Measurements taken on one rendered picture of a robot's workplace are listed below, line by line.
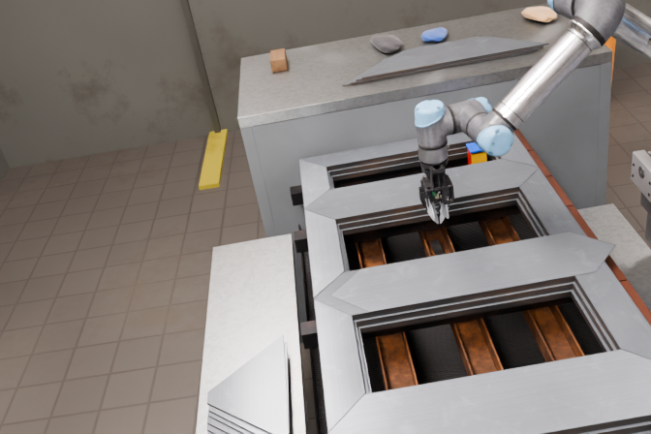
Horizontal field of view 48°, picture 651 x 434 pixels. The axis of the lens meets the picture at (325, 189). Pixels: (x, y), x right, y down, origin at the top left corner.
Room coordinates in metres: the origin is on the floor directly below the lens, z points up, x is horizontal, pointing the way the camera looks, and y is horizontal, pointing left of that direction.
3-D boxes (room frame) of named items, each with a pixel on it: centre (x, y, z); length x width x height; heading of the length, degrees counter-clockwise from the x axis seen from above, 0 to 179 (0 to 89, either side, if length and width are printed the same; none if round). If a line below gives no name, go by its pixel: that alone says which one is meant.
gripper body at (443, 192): (1.64, -0.29, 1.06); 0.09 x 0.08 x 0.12; 179
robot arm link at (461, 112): (1.65, -0.39, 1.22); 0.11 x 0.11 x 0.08; 10
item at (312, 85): (2.60, -0.40, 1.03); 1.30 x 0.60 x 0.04; 89
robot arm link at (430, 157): (1.65, -0.29, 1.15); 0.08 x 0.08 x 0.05
